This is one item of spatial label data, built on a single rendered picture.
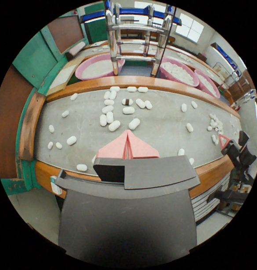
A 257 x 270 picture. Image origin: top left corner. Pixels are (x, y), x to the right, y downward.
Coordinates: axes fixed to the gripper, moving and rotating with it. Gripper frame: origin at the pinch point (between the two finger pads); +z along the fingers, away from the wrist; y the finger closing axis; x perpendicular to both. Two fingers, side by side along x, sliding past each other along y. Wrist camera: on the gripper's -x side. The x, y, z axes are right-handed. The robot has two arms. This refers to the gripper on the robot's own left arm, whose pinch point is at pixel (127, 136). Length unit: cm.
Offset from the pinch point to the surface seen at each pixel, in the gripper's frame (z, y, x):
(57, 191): -8.7, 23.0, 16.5
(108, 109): 13.6, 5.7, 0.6
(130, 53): 46, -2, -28
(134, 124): 9.9, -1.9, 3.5
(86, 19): 34, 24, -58
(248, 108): 71, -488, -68
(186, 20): 312, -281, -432
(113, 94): 17.8, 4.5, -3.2
